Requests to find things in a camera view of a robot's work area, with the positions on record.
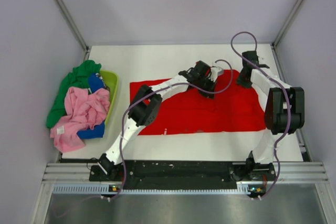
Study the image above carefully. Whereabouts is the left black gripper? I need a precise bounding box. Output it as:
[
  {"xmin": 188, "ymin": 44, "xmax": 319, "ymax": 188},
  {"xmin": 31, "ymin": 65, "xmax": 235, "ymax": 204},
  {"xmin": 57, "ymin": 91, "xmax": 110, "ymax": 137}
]
[{"xmin": 195, "ymin": 74, "xmax": 216, "ymax": 99}]

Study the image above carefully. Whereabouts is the red t shirt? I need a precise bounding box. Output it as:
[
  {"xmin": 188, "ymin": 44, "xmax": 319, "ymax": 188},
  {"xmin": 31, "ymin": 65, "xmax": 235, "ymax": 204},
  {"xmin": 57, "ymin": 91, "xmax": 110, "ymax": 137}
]
[{"xmin": 140, "ymin": 70, "xmax": 266, "ymax": 135}]

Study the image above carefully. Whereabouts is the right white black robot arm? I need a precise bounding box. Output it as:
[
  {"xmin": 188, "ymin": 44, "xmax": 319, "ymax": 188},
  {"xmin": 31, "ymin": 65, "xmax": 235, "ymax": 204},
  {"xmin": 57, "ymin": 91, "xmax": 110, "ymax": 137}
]
[{"xmin": 236, "ymin": 51, "xmax": 305, "ymax": 180}]

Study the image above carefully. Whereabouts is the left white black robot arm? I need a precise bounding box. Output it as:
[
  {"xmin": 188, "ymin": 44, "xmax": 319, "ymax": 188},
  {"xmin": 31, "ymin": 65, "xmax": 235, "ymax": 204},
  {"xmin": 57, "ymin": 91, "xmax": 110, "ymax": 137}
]
[{"xmin": 98, "ymin": 61, "xmax": 224, "ymax": 180}]

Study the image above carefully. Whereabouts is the lime green tray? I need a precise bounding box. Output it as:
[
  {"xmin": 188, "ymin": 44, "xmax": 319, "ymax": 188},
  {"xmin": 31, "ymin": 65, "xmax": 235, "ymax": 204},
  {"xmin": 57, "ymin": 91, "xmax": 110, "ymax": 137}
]
[{"xmin": 100, "ymin": 70, "xmax": 119, "ymax": 125}]

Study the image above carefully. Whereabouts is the blue t shirt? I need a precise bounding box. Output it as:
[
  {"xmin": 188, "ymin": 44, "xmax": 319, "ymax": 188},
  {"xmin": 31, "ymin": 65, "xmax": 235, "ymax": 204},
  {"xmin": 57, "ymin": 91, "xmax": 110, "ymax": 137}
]
[{"xmin": 77, "ymin": 73, "xmax": 107, "ymax": 140}]

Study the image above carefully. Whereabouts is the pink t shirt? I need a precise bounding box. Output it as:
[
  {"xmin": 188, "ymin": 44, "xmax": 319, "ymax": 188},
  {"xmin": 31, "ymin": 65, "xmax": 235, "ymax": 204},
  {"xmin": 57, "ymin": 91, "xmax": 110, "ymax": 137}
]
[{"xmin": 50, "ymin": 87, "xmax": 110, "ymax": 153}]

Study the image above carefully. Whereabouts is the green t shirt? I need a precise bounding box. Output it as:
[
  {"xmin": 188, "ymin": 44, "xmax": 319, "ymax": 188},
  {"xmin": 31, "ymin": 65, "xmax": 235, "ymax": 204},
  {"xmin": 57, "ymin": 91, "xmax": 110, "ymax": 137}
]
[{"xmin": 46, "ymin": 60, "xmax": 101, "ymax": 129}]

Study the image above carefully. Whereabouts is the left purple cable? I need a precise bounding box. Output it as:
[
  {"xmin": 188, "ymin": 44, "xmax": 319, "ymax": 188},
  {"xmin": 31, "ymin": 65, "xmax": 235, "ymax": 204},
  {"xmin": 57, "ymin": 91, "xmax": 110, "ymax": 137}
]
[{"xmin": 119, "ymin": 59, "xmax": 234, "ymax": 200}]

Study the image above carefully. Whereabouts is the purple cable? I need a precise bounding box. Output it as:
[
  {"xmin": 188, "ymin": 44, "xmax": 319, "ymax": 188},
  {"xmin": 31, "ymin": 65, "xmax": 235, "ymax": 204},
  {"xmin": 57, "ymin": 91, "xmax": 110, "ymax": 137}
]
[
  {"xmin": 119, "ymin": 59, "xmax": 234, "ymax": 200},
  {"xmin": 230, "ymin": 31, "xmax": 293, "ymax": 199}
]

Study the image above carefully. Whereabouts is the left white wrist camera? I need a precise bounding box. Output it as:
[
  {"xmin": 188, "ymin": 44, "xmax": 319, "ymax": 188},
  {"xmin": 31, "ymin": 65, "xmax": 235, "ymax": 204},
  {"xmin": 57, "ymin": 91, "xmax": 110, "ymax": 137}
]
[{"xmin": 209, "ymin": 62, "xmax": 224, "ymax": 82}]

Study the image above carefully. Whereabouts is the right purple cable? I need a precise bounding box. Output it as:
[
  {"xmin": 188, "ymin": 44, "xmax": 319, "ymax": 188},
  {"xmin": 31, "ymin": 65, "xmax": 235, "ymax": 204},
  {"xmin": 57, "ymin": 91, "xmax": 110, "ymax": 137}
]
[{"xmin": 230, "ymin": 31, "xmax": 293, "ymax": 199}]

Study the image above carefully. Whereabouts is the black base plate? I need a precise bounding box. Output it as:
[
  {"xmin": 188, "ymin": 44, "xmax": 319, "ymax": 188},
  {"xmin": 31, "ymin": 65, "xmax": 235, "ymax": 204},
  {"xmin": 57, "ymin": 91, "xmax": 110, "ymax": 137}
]
[{"xmin": 89, "ymin": 159, "xmax": 276, "ymax": 190}]

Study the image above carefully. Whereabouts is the right aluminium frame post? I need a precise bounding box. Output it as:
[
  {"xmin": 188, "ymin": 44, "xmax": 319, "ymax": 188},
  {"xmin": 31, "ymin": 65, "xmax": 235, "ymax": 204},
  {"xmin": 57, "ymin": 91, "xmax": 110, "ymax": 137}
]
[{"xmin": 271, "ymin": 0, "xmax": 306, "ymax": 49}]

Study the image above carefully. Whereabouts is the aluminium frame post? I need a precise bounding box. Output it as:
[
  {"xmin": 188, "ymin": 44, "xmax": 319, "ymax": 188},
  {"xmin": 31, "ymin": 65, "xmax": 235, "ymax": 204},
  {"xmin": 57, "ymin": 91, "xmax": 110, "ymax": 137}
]
[
  {"xmin": 54, "ymin": 0, "xmax": 89, "ymax": 53},
  {"xmin": 271, "ymin": 0, "xmax": 306, "ymax": 49}
]

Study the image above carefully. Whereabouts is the grey slotted cable duct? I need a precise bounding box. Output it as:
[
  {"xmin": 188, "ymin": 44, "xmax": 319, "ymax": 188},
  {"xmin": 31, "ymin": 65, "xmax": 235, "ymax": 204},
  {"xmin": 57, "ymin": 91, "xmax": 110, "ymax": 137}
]
[{"xmin": 52, "ymin": 184, "xmax": 251, "ymax": 195}]

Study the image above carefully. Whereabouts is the left aluminium frame post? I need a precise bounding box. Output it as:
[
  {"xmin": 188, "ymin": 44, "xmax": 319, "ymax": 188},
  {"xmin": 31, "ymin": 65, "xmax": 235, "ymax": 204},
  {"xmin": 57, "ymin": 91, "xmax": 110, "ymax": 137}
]
[{"xmin": 54, "ymin": 0, "xmax": 89, "ymax": 53}]

